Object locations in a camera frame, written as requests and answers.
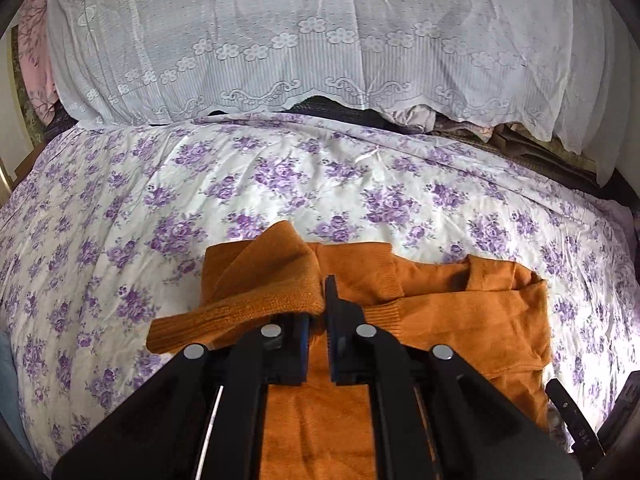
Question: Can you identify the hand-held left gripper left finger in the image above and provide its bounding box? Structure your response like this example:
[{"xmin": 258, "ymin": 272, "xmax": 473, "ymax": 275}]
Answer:
[{"xmin": 52, "ymin": 313, "xmax": 310, "ymax": 480}]

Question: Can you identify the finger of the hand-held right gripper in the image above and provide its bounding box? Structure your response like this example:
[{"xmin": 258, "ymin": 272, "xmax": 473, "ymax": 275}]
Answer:
[{"xmin": 545, "ymin": 379, "xmax": 597, "ymax": 457}]

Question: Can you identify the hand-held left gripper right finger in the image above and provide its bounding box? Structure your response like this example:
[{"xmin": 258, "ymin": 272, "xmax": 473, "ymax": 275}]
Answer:
[{"xmin": 324, "ymin": 275, "xmax": 587, "ymax": 480}]

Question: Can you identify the orange knit sweater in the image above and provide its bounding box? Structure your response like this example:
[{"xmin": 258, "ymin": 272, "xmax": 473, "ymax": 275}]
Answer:
[{"xmin": 147, "ymin": 220, "xmax": 554, "ymax": 480}]

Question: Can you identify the pile of dark clothes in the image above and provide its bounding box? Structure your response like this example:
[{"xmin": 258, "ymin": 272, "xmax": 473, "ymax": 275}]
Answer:
[{"xmin": 205, "ymin": 94, "xmax": 617, "ymax": 197}]

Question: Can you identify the purple floral bed sheet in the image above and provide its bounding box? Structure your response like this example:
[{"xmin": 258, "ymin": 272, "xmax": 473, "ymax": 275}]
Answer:
[{"xmin": 0, "ymin": 112, "xmax": 640, "ymax": 480}]

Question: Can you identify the light blue cloth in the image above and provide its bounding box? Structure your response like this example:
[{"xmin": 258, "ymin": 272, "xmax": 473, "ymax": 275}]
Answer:
[{"xmin": 0, "ymin": 329, "xmax": 27, "ymax": 453}]

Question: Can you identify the white lace cloth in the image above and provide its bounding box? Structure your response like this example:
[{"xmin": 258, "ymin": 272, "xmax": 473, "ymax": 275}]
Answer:
[{"xmin": 46, "ymin": 0, "xmax": 627, "ymax": 187}]

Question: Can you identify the pink printed cloth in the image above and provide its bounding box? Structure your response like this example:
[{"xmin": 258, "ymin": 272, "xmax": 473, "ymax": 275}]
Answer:
[{"xmin": 14, "ymin": 0, "xmax": 60, "ymax": 127}]

